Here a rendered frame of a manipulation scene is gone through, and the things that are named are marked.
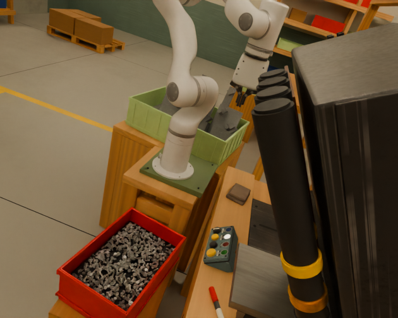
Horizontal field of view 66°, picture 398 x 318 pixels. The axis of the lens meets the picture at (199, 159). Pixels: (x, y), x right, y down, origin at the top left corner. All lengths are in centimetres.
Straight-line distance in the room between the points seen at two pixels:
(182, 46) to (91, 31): 505
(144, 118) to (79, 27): 471
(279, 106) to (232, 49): 752
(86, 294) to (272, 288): 45
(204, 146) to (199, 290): 88
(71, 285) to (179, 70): 78
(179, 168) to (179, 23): 58
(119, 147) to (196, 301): 116
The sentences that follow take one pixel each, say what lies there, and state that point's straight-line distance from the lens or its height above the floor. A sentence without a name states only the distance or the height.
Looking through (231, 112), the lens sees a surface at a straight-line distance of 183.
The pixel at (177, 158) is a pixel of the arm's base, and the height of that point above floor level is 96.
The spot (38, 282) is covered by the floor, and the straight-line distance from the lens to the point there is 200.
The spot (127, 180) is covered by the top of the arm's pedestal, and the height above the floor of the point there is 83.
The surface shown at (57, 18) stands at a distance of 668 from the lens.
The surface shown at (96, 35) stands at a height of 29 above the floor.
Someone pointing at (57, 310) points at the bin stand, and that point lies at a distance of 95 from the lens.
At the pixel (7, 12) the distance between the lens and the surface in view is 689.
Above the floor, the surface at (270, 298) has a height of 113.
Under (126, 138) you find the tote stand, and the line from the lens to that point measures 179.
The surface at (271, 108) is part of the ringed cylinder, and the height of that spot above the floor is 153.
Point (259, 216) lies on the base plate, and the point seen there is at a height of 90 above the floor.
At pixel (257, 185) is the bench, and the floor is 88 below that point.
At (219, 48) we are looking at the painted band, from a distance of 784.
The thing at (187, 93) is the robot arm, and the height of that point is 125.
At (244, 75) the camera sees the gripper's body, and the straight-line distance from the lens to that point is 103.
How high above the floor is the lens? 161
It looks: 29 degrees down
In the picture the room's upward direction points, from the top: 18 degrees clockwise
